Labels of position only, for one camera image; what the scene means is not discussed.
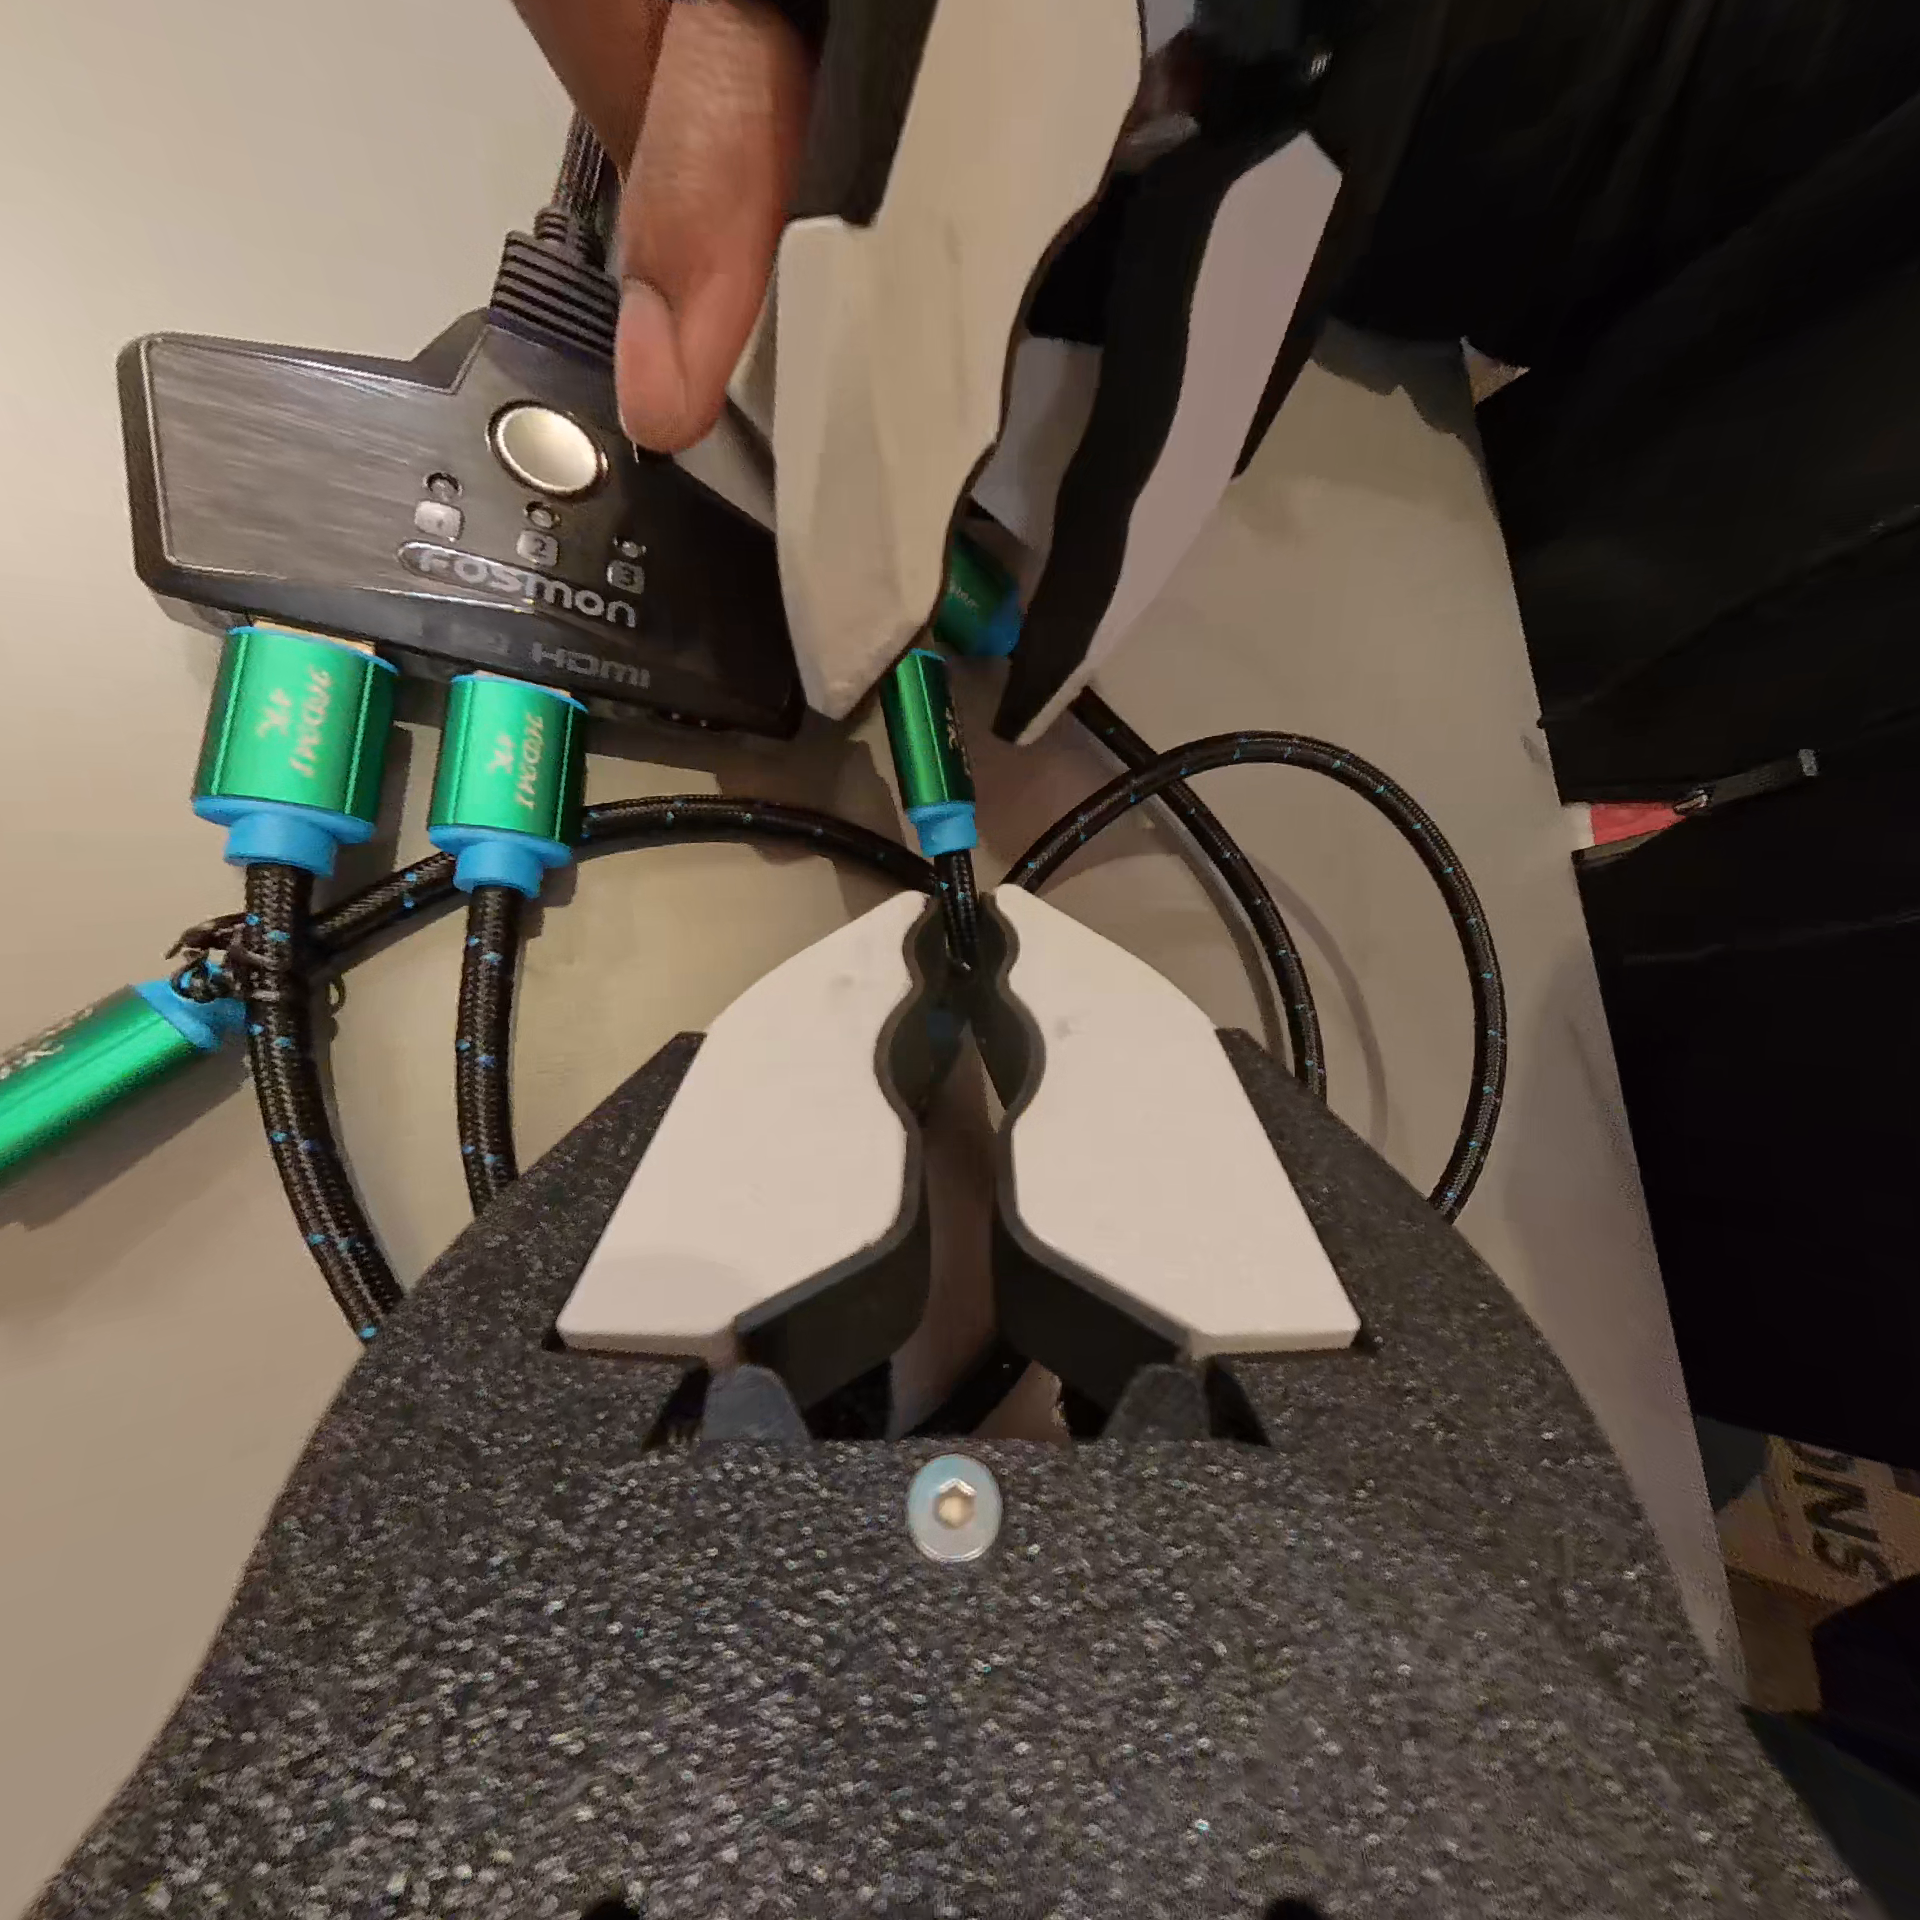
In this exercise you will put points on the printed cardboard box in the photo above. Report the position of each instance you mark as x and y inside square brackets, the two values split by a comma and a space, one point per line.
[1798, 1548]

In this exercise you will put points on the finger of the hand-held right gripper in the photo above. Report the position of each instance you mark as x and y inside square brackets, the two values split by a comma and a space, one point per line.
[901, 378]
[1260, 331]

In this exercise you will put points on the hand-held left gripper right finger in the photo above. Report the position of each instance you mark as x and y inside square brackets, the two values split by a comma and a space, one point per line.
[1171, 1170]

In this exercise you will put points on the person's right hand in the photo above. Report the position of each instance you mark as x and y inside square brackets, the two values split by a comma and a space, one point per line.
[705, 183]

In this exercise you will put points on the person's black jacket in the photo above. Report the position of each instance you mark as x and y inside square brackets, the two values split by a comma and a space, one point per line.
[1650, 448]

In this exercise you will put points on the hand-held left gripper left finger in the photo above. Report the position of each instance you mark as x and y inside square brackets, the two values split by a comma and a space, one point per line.
[734, 1155]

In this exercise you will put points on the black brushed switch box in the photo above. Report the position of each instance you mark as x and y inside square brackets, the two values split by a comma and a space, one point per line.
[301, 448]

